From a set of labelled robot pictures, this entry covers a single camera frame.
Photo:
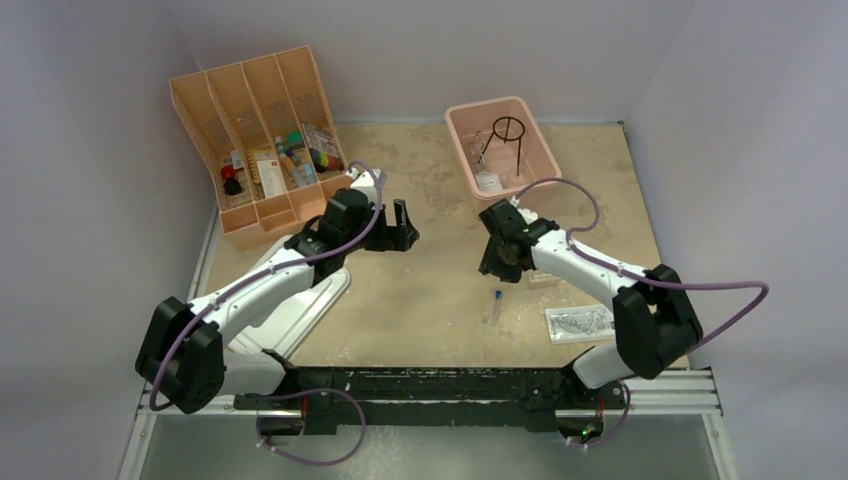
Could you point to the red black bottle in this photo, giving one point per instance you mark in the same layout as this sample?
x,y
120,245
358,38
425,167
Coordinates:
x,y
230,184

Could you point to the black metal tripod stand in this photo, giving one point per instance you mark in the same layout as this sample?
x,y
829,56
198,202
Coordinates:
x,y
503,152

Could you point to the black mounting base rail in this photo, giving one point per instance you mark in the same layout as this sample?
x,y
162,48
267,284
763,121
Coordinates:
x,y
538,400

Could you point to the white labelled package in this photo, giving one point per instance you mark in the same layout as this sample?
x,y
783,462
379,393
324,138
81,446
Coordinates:
x,y
579,324

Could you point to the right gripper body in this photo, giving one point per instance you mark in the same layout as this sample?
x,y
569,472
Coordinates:
x,y
498,261

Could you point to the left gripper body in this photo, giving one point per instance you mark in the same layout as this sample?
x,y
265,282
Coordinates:
x,y
385,238

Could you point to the blue capped test tube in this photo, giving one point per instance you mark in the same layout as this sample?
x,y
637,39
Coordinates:
x,y
498,295

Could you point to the white box in organizer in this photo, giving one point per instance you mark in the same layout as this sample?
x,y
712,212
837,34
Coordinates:
x,y
271,178

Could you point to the white plastic lid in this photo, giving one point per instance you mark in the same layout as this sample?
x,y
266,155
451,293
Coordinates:
x,y
291,322

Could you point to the colourful markers set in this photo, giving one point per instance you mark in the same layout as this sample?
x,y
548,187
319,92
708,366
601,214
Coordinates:
x,y
324,162

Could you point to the peach file organizer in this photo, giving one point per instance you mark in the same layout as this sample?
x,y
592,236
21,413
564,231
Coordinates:
x,y
272,107

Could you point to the pink plastic bin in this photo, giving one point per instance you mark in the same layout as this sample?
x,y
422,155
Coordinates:
x,y
538,161

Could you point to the white test tube rack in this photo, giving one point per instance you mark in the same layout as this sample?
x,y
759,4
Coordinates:
x,y
538,279

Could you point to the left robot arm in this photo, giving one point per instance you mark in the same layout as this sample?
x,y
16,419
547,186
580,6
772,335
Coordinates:
x,y
182,355

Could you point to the small white packet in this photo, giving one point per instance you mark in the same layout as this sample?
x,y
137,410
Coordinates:
x,y
488,182

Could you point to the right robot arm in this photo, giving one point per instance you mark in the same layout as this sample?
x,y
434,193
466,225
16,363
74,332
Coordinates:
x,y
653,318

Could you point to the metal crucible tongs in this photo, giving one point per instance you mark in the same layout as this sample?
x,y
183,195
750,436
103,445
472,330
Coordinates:
x,y
476,152

